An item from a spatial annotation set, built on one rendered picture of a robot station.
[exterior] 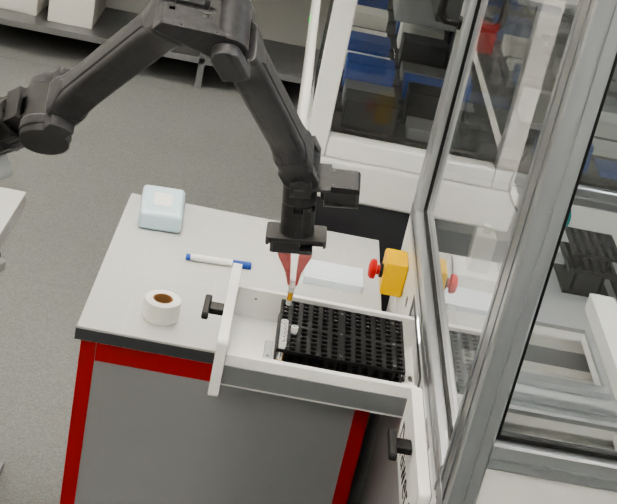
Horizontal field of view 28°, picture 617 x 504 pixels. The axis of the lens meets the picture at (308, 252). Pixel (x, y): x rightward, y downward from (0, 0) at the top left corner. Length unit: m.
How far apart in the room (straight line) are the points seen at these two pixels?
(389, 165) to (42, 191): 2.00
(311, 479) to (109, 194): 2.38
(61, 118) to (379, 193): 1.20
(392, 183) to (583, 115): 1.51
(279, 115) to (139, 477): 0.95
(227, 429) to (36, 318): 1.50
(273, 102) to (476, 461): 0.58
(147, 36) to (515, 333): 0.62
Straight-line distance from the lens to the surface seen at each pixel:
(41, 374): 3.59
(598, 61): 1.44
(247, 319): 2.30
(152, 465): 2.51
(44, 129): 1.91
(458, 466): 1.67
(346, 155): 2.90
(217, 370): 2.07
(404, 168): 2.92
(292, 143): 1.91
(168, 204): 2.76
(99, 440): 2.49
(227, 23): 1.68
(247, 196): 4.86
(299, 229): 2.08
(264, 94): 1.80
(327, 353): 2.12
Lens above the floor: 1.97
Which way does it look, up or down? 26 degrees down
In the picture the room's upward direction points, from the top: 12 degrees clockwise
